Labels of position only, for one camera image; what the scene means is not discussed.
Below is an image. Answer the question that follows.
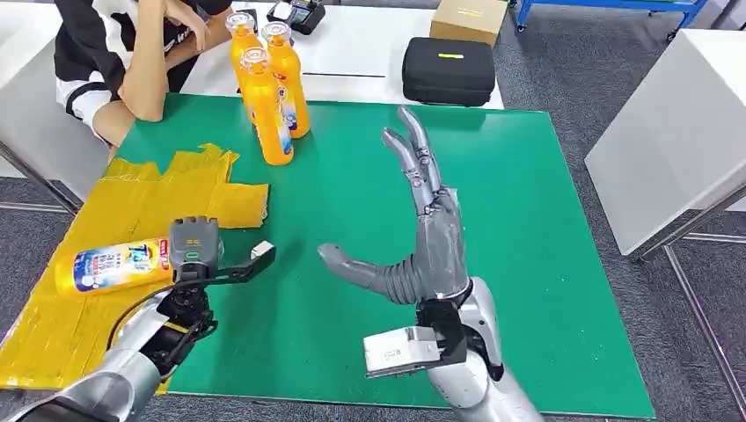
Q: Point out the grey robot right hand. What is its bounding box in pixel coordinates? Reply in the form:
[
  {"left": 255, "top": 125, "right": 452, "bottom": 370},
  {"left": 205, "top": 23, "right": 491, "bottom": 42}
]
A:
[{"left": 317, "top": 104, "right": 472, "bottom": 308}]

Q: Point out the person's right hand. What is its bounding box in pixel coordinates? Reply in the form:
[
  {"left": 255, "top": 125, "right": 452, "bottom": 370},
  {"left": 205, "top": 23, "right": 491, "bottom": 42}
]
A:
[{"left": 165, "top": 0, "right": 209, "bottom": 52}]

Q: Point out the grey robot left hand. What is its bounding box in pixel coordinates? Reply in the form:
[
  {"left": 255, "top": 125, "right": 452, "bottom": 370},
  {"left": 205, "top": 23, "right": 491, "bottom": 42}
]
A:
[{"left": 168, "top": 215, "right": 226, "bottom": 284}]

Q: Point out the orange drink bottle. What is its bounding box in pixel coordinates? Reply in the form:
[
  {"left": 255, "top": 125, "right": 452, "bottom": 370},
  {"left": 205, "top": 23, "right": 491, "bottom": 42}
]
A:
[
  {"left": 260, "top": 20, "right": 311, "bottom": 141},
  {"left": 55, "top": 235, "right": 226, "bottom": 299},
  {"left": 239, "top": 47, "right": 295, "bottom": 168},
  {"left": 225, "top": 11, "right": 261, "bottom": 98}
]

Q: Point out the green table mat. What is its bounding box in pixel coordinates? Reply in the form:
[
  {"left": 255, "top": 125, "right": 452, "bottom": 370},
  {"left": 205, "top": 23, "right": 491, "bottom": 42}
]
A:
[{"left": 113, "top": 92, "right": 657, "bottom": 420}]

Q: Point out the person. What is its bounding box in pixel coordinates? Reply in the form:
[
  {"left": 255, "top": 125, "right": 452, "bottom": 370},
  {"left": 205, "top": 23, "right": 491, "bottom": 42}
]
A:
[{"left": 53, "top": 0, "right": 236, "bottom": 150}]

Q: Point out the black handheld terminal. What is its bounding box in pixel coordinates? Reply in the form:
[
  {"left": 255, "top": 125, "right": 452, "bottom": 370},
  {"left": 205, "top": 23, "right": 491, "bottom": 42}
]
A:
[{"left": 266, "top": 0, "right": 327, "bottom": 36}]

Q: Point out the yellow sheet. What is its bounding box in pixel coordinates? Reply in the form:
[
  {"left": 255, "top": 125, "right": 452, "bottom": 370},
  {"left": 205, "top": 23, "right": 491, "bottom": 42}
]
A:
[{"left": 0, "top": 142, "right": 270, "bottom": 393}]

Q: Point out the black zip case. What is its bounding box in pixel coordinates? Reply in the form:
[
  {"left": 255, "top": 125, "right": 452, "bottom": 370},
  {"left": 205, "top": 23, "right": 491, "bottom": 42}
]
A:
[{"left": 401, "top": 36, "right": 497, "bottom": 109}]

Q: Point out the white desk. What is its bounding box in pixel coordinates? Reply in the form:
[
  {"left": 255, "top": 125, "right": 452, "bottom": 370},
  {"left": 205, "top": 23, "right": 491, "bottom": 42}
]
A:
[{"left": 180, "top": 0, "right": 506, "bottom": 111}]

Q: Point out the white table with metal legs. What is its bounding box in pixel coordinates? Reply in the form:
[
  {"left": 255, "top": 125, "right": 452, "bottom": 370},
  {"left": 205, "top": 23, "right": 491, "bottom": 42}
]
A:
[
  {"left": 583, "top": 27, "right": 746, "bottom": 418},
  {"left": 0, "top": 0, "right": 113, "bottom": 215}
]

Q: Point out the cardboard box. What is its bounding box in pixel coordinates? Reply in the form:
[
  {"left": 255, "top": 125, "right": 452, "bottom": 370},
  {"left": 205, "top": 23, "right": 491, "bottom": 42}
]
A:
[{"left": 429, "top": 0, "right": 510, "bottom": 48}]

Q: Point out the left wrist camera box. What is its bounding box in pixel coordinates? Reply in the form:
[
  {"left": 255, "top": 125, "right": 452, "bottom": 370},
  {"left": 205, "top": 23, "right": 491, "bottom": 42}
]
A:
[{"left": 202, "top": 240, "right": 277, "bottom": 287}]

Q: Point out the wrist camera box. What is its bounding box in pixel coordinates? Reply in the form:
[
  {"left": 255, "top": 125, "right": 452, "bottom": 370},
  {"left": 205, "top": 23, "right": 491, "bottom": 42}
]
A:
[
  {"left": 362, "top": 325, "right": 445, "bottom": 381},
  {"left": 202, "top": 240, "right": 277, "bottom": 287}
]

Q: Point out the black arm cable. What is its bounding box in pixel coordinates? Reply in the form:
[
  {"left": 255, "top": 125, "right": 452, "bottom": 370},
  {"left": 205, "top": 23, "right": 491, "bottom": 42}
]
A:
[{"left": 106, "top": 278, "right": 194, "bottom": 352}]

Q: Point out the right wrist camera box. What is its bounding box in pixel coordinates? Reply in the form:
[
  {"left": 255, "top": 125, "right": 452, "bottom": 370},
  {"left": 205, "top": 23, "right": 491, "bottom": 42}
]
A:
[{"left": 362, "top": 325, "right": 445, "bottom": 381}]

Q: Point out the blue wheeled frame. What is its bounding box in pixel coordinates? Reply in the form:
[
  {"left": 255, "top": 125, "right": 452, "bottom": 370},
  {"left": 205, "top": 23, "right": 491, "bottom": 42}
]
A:
[{"left": 515, "top": 0, "right": 710, "bottom": 42}]

